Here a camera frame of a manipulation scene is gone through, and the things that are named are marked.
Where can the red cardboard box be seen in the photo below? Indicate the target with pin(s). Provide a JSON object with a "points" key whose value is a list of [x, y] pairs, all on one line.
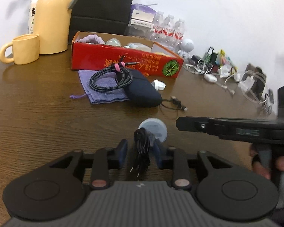
{"points": [[87, 56]]}

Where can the purple drawstring cloth bag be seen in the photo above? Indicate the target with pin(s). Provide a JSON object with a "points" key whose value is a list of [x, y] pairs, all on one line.
{"points": [[100, 88]]}

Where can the water bottle right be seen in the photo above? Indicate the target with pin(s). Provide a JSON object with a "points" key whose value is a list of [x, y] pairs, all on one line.
{"points": [[179, 31]]}

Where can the black paper bag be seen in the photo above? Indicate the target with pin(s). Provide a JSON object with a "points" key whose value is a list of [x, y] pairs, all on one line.
{"points": [[104, 16]]}

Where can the green white packet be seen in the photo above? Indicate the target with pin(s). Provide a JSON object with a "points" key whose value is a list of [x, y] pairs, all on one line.
{"points": [[113, 42]]}

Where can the yellow mug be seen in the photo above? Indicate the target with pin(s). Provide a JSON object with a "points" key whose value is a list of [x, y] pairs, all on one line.
{"points": [[25, 49]]}

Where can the yellow thermos jug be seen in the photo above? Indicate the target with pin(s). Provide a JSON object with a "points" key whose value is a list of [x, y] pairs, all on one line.
{"points": [[52, 23]]}

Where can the clear plastic container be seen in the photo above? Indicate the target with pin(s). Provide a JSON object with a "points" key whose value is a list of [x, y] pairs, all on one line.
{"points": [[138, 31]]}

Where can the purple fluffy scrunchie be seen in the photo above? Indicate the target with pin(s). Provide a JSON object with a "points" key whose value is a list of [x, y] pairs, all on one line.
{"points": [[92, 39]]}

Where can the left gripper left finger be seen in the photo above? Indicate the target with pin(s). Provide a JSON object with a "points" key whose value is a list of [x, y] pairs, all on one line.
{"points": [[104, 160]]}

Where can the small white round case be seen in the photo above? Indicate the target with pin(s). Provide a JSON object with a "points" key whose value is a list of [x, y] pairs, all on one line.
{"points": [[158, 85]]}

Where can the right hand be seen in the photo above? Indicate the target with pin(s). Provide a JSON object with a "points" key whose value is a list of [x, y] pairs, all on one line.
{"points": [[258, 168]]}

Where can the purple tissue pack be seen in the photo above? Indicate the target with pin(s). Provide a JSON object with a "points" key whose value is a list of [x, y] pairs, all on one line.
{"points": [[142, 12]]}

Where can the water bottle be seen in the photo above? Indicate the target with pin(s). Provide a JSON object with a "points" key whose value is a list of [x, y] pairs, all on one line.
{"points": [[179, 31], [168, 29], [158, 25]]}

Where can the water bottle middle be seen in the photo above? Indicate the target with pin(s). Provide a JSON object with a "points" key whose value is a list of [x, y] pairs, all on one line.
{"points": [[168, 29]]}

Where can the black power adapter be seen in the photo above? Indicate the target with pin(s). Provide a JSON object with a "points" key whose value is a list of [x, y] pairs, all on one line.
{"points": [[196, 59]]}

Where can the white flat box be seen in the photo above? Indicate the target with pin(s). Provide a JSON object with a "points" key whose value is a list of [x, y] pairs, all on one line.
{"points": [[137, 22]]}

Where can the water bottle left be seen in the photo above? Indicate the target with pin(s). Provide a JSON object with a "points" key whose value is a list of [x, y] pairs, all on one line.
{"points": [[158, 25]]}

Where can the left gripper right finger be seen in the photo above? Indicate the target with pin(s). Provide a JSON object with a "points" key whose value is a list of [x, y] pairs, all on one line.
{"points": [[173, 159]]}

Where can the yellow white plush toy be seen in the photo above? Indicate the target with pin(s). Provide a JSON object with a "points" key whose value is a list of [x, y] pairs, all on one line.
{"points": [[162, 54]]}

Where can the white round charger with cable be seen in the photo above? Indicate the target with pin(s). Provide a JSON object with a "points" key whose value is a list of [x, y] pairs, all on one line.
{"points": [[150, 132]]}

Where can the white earbuds case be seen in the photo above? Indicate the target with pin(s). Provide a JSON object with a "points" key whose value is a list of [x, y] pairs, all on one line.
{"points": [[210, 78]]}

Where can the white plastic bottle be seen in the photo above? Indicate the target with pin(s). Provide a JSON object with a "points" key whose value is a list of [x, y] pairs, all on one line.
{"points": [[138, 46]]}

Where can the navy blue pouch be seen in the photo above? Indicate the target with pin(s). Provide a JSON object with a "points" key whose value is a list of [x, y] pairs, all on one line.
{"points": [[141, 92]]}

